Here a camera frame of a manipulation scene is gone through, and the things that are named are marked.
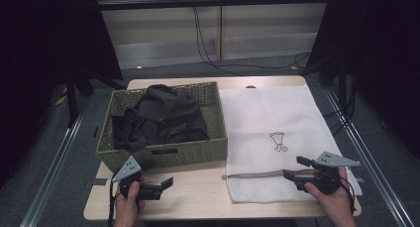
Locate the person's left hand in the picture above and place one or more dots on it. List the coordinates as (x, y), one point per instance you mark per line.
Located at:
(127, 208)

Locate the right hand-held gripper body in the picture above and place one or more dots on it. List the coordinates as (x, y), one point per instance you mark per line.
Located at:
(330, 174)

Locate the white mesh laundry bag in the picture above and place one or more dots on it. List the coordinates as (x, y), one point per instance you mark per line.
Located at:
(270, 114)

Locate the green woven basket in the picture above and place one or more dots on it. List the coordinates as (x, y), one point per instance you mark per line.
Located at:
(198, 154)

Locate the person's right hand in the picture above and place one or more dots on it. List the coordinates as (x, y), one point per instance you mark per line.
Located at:
(336, 204)

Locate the metal floor rail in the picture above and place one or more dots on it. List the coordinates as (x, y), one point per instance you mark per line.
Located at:
(369, 167)
(49, 174)

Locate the black curtain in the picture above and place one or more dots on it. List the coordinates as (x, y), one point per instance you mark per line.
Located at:
(46, 55)
(379, 55)

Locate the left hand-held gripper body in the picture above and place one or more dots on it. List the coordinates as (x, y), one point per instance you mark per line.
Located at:
(128, 170)

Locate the black horizontal bar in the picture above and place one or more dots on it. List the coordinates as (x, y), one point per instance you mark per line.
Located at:
(211, 2)

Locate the grey table edge tab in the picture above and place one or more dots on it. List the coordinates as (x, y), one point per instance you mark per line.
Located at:
(359, 179)

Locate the black hooded garment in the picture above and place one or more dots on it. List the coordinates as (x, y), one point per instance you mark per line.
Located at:
(165, 121)

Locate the black metal stand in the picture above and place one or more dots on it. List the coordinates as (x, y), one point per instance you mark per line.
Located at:
(343, 88)
(71, 98)

